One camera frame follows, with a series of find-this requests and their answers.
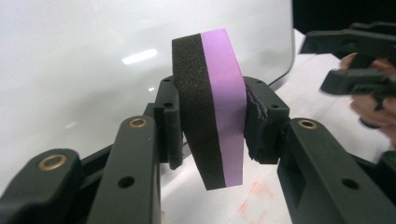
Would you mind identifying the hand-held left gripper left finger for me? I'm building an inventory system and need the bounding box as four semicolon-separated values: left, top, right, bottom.
143;75;185;171

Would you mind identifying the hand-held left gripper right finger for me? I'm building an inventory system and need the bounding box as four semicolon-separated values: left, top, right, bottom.
243;76;292;165

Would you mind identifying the purple and black sponge eraser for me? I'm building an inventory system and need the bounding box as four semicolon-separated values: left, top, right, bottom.
171;27;248;191

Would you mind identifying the white glass whiteboard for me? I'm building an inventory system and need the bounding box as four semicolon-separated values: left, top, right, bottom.
0;0;296;194

